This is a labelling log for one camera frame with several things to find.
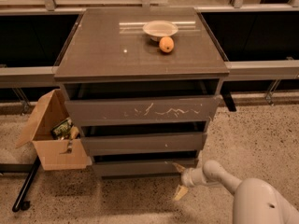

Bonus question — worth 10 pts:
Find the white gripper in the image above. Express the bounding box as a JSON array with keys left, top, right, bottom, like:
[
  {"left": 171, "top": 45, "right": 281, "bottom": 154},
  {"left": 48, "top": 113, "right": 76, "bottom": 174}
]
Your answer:
[{"left": 173, "top": 162, "right": 206, "bottom": 201}]

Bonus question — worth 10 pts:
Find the grey bottom drawer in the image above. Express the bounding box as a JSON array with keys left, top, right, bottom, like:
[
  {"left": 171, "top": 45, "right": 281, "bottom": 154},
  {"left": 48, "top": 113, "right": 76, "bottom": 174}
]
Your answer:
[{"left": 93, "top": 150, "right": 198, "bottom": 177}]

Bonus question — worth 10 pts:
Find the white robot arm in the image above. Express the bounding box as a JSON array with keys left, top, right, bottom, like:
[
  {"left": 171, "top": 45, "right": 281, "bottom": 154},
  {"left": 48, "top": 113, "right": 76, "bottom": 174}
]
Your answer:
[{"left": 174, "top": 160, "right": 299, "bottom": 224}]

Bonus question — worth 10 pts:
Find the scratched grey top drawer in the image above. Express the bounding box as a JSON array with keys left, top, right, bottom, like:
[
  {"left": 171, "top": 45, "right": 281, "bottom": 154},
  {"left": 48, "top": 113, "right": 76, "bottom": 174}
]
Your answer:
[{"left": 64, "top": 79, "right": 221, "bottom": 127}]

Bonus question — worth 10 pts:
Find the grey middle drawer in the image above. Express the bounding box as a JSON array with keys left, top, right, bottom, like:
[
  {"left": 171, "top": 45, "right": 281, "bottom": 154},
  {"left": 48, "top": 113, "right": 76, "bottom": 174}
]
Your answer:
[{"left": 81, "top": 121, "right": 206, "bottom": 156}]

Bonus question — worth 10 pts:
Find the grey drawer cabinet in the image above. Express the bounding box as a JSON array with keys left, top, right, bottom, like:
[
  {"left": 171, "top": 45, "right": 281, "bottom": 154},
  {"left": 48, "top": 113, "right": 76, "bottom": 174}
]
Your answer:
[{"left": 53, "top": 7, "right": 231, "bottom": 179}]

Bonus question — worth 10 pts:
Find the brown cardboard box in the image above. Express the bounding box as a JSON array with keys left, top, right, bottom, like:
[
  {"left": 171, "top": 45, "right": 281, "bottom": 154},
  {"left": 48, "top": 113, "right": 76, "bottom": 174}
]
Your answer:
[{"left": 16, "top": 89, "right": 89, "bottom": 171}]

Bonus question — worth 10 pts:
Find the green snack bag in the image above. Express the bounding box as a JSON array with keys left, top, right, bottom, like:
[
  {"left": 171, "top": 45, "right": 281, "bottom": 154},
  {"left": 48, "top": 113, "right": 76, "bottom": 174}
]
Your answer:
[{"left": 50, "top": 118, "right": 73, "bottom": 140}]

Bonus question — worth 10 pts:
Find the orange fruit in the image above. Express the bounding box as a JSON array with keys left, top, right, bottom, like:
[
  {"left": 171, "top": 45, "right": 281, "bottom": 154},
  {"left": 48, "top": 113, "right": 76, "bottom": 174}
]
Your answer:
[{"left": 159, "top": 36, "right": 174, "bottom": 53}]

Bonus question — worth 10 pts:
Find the white bowl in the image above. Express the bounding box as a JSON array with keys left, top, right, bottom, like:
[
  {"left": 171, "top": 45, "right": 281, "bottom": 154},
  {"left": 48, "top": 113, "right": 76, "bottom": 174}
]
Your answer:
[{"left": 143, "top": 21, "right": 178, "bottom": 42}]

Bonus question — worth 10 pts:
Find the black metal floor stand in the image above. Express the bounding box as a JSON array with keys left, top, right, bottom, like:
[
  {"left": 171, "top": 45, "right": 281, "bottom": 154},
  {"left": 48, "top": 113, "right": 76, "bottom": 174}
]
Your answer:
[{"left": 0, "top": 157, "right": 41, "bottom": 213}]

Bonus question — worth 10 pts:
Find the metal window railing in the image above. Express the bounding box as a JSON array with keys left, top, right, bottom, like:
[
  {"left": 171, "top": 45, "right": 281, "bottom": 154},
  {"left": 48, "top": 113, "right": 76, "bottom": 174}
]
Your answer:
[{"left": 0, "top": 0, "right": 299, "bottom": 90}]

